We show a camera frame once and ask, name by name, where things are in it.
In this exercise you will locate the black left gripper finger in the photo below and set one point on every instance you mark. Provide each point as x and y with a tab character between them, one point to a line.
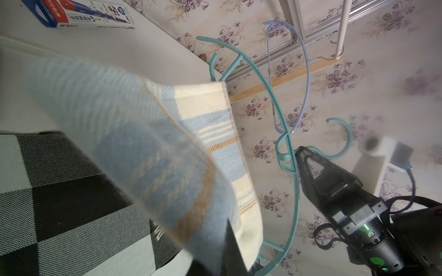
233	263

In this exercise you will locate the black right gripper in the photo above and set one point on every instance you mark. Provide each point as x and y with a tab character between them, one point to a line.
353	213

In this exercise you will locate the light blue plastic hanger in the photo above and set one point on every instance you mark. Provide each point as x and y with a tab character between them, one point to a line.
273	26

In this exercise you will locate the blue cream plaid scarf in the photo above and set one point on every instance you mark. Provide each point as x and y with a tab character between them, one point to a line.
174	151

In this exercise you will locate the teal plastic hanger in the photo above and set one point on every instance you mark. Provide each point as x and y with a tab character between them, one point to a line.
285	136

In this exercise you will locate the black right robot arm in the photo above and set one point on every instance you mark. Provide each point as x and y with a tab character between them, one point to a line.
401	243

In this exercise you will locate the black grey checkered mat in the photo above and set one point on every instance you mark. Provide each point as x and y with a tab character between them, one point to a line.
61	216

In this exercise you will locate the red blue marker box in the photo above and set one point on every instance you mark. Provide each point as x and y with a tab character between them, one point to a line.
81	14

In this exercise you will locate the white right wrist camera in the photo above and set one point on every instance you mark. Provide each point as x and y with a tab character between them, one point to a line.
378	154

